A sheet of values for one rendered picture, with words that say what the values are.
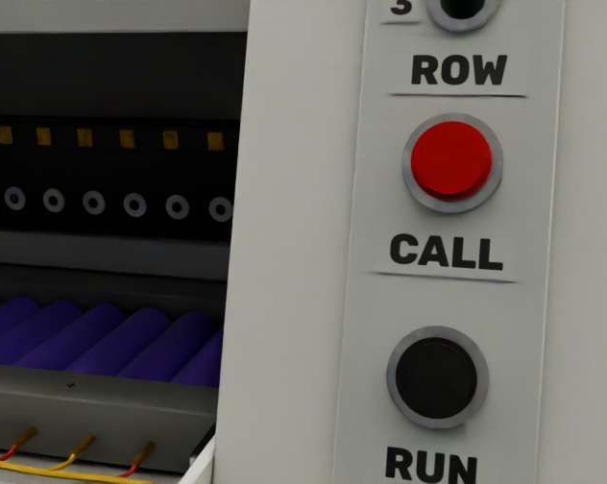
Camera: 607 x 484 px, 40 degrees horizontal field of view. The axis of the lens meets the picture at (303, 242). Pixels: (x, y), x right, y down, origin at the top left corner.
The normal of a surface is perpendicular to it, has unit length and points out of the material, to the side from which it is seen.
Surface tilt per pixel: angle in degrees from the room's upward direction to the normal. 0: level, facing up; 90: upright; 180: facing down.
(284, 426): 90
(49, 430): 110
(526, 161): 90
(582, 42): 90
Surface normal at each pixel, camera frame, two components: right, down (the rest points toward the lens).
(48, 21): -0.28, 0.29
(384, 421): -0.26, -0.07
